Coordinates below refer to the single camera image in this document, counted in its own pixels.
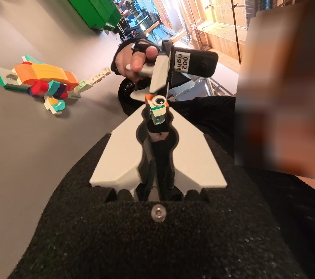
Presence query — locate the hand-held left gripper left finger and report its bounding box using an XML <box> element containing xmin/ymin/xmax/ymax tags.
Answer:
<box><xmin>89</xmin><ymin>105</ymin><xmax>153</xmax><ymax>198</ymax></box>

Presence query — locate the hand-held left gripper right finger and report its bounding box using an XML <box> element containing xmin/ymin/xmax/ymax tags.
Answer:
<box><xmin>167</xmin><ymin>111</ymin><xmax>227</xmax><ymax>197</ymax></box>

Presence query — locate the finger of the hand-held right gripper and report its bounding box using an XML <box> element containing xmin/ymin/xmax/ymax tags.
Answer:
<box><xmin>149</xmin><ymin>53</ymin><xmax>171</xmax><ymax>94</ymax></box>
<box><xmin>130</xmin><ymin>88</ymin><xmax>151</xmax><ymax>101</ymax></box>

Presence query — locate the small orange lego assembly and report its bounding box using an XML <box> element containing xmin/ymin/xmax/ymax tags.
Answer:
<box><xmin>145</xmin><ymin>94</ymin><xmax>170</xmax><ymax>126</ymax></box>

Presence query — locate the colourful lego body assembly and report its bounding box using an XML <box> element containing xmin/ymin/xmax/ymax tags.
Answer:
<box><xmin>0</xmin><ymin>55</ymin><xmax>111</xmax><ymax>115</ymax></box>

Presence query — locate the person's right hand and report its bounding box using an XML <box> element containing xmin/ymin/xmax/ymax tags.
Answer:
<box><xmin>111</xmin><ymin>42</ymin><xmax>159</xmax><ymax>80</ymax></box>

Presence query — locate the grey plastic crate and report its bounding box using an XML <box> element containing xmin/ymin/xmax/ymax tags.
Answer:
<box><xmin>170</xmin><ymin>78</ymin><xmax>234</xmax><ymax>102</ymax></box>

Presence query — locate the person's black top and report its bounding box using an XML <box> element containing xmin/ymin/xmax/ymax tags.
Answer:
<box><xmin>235</xmin><ymin>161</ymin><xmax>315</xmax><ymax>279</ymax></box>

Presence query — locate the black hanging cable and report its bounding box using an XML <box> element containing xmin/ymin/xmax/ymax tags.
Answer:
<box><xmin>226</xmin><ymin>0</ymin><xmax>242</xmax><ymax>65</ymax></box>

